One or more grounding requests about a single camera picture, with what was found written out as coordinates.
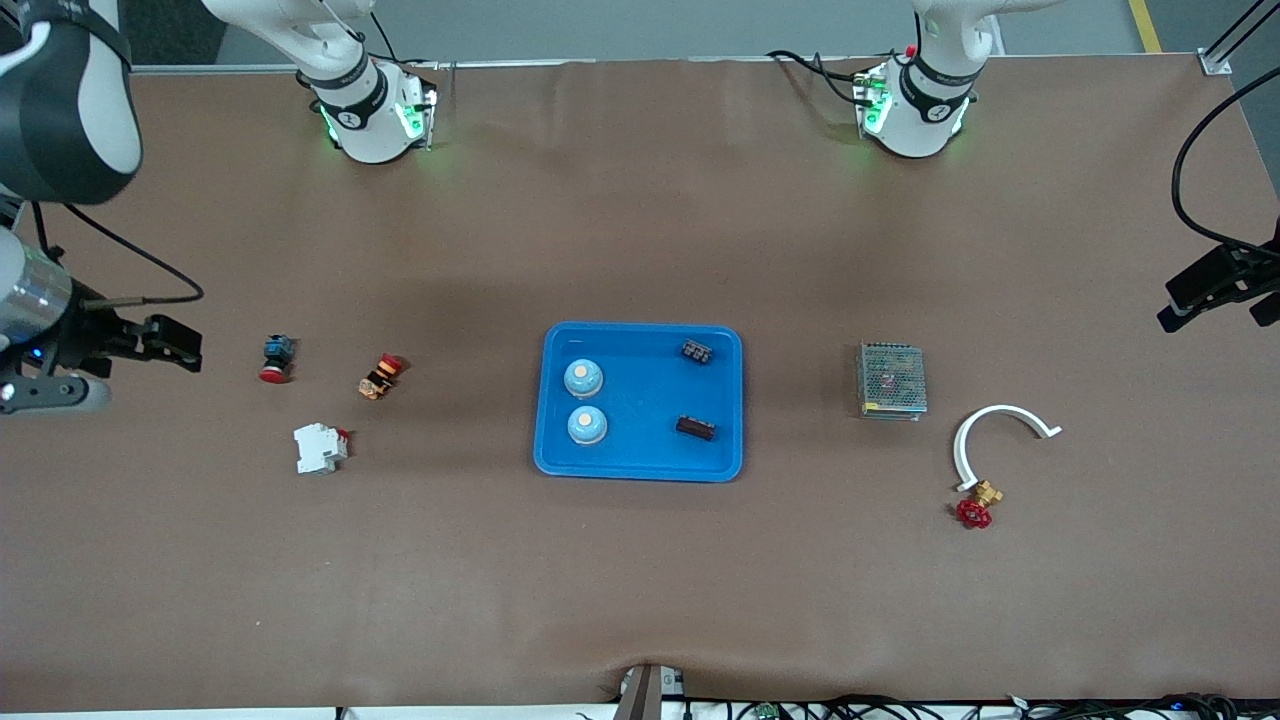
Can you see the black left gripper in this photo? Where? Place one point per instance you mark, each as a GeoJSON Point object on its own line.
{"type": "Point", "coordinates": [1243, 270]}

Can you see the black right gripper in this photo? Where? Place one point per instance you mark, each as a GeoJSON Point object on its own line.
{"type": "Point", "coordinates": [88, 337]}

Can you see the blue service bell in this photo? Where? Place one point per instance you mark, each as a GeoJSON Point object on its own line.
{"type": "Point", "coordinates": [587, 425]}
{"type": "Point", "coordinates": [583, 378]}

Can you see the black connector block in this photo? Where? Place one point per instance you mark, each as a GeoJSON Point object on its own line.
{"type": "Point", "coordinates": [697, 351]}

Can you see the dark brown terminal block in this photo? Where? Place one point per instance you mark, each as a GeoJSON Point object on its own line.
{"type": "Point", "coordinates": [695, 428]}

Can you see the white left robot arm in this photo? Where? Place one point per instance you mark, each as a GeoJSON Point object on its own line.
{"type": "Point", "coordinates": [915, 115]}

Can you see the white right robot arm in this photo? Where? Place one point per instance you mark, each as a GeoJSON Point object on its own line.
{"type": "Point", "coordinates": [60, 110]}

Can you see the blue plastic tray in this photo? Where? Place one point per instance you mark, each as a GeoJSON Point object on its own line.
{"type": "Point", "coordinates": [645, 400]}

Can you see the red emergency stop button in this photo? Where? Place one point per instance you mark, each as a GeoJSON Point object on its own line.
{"type": "Point", "coordinates": [277, 355]}

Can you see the white circuit breaker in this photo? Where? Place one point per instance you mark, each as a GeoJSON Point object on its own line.
{"type": "Point", "coordinates": [318, 448]}

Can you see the white curved plastic clamp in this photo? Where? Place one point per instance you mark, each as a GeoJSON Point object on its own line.
{"type": "Point", "coordinates": [1000, 409]}

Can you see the brass valve red handwheel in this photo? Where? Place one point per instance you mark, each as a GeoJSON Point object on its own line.
{"type": "Point", "coordinates": [972, 514]}

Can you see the metal mesh power supply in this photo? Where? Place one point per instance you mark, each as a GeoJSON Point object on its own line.
{"type": "Point", "coordinates": [892, 380]}

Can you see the brown table mat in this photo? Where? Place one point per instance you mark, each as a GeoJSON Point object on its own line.
{"type": "Point", "coordinates": [640, 580]}

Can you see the orange red push switch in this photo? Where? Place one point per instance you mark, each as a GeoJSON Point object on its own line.
{"type": "Point", "coordinates": [380, 378]}

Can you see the aluminium frame corner post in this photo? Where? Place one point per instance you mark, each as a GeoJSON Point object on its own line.
{"type": "Point", "coordinates": [1217, 63]}

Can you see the grey metal bracket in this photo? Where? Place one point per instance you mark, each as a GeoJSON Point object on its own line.
{"type": "Point", "coordinates": [645, 695]}

